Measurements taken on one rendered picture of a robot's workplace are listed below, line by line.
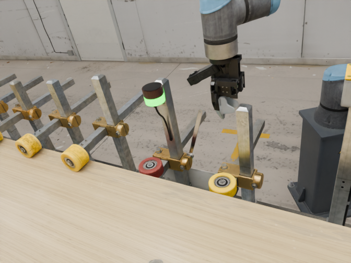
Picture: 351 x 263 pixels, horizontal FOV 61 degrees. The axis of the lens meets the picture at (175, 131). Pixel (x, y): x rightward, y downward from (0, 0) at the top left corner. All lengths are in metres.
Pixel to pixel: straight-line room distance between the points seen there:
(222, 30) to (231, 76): 0.14
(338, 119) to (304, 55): 2.13
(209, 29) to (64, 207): 0.66
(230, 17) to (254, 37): 2.89
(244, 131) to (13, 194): 0.77
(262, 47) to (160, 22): 1.32
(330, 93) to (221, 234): 0.97
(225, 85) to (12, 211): 0.75
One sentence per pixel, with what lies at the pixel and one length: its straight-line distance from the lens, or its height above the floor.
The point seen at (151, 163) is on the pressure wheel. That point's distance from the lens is 0.98.
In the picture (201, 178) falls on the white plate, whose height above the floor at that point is 0.76.
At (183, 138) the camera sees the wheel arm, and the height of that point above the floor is 0.86.
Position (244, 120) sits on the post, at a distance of 0.83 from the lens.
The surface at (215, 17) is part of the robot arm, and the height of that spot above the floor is 1.33.
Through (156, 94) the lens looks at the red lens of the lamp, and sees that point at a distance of 0.84.
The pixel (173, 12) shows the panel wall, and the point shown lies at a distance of 3.92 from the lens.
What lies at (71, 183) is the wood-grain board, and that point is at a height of 0.90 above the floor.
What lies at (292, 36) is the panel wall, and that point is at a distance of 3.61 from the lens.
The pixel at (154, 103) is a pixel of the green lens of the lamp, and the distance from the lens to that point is 0.85.
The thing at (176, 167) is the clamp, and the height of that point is 0.84.
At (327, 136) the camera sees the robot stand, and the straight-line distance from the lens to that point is 1.57.
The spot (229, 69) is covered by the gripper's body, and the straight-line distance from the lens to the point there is 0.85.
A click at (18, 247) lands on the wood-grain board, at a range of 0.96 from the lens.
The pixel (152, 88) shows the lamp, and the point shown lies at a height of 1.17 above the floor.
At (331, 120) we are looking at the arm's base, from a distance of 1.61.
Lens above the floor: 1.53
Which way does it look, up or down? 34 degrees down
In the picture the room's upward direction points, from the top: 12 degrees counter-clockwise
